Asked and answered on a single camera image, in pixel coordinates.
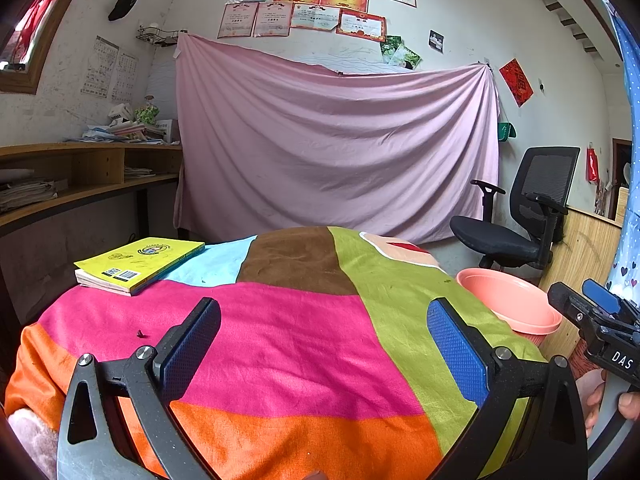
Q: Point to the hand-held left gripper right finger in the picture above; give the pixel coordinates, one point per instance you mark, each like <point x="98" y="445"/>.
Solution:
<point x="457" y="352"/>

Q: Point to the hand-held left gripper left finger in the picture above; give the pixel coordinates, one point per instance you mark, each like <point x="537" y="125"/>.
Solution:
<point x="190" y="350"/>

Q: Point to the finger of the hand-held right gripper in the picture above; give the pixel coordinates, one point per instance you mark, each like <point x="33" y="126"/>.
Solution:
<point x="602" y="295"/>
<point x="570" y="302"/>

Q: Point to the pink plastic bucket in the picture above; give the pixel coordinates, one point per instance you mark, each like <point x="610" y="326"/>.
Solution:
<point x="505" y="300"/>

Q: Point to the person's right hand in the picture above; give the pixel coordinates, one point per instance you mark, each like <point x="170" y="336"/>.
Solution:
<point x="595" y="390"/>

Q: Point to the black office chair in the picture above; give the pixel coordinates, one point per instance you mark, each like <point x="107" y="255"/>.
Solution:
<point x="500" y="240"/>

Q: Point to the yellow book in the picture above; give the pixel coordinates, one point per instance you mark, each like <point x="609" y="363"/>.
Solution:
<point x="145" y="257"/>

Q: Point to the colourful patchwork blanket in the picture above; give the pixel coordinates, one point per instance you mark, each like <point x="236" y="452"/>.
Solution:
<point x="300" y="350"/>

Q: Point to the red hanging packet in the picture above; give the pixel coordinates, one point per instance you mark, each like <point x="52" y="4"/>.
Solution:
<point x="592" y="165"/>

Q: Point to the blue printed curtain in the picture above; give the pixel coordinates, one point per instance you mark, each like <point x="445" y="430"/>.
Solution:
<point x="627" y="160"/>

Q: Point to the green hanging bag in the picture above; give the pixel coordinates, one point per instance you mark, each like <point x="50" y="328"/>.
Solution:
<point x="506" y="131"/>

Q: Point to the small stack of papers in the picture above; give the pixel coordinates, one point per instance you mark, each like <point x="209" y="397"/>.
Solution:
<point x="139" y="171"/>

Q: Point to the pink fluffy cloth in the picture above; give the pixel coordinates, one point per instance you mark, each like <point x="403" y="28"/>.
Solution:
<point x="30" y="445"/>

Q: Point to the wooden shelf desk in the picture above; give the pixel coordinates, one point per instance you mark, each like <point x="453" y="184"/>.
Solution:
<point x="95" y="165"/>

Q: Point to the white cardboard box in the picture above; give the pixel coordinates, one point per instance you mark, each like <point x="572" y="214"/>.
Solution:
<point x="169" y="131"/>

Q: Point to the stack of newspapers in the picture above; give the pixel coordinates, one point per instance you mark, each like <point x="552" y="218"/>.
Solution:
<point x="27" y="192"/>

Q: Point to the pile of books and papers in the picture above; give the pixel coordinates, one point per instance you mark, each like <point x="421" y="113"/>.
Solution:
<point x="120" y="132"/>

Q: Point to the pink hanging sheet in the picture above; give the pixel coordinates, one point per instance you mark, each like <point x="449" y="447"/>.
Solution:
<point x="340" y="145"/>

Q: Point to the green patterned plant ornament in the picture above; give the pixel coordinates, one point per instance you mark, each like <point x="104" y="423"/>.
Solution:
<point x="147" y="112"/>

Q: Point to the white plastic object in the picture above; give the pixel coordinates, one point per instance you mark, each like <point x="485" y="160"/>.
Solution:
<point x="120" y="112"/>

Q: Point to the black and white photo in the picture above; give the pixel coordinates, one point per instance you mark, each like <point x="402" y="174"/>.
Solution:
<point x="436" y="41"/>

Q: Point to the green landscape photo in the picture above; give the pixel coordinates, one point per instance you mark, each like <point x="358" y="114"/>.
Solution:
<point x="407" y="57"/>
<point x="389" y="46"/>

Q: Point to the black cap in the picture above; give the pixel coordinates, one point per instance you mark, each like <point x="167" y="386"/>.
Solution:
<point x="122" y="7"/>

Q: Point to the red curtain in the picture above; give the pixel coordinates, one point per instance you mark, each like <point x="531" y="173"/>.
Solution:
<point x="40" y="5"/>

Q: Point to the red paper wall poster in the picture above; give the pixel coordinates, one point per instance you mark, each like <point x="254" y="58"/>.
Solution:
<point x="516" y="82"/>

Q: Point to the white wall calendar sheet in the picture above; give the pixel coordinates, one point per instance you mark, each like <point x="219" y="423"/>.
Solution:
<point x="99" y="67"/>
<point x="126" y="77"/>

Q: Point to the wooden window frame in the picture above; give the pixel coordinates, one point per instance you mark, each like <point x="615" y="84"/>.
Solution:
<point x="45" y="60"/>

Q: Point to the group of wall certificates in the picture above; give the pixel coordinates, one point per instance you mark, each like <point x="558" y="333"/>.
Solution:
<point x="310" y="2"/>

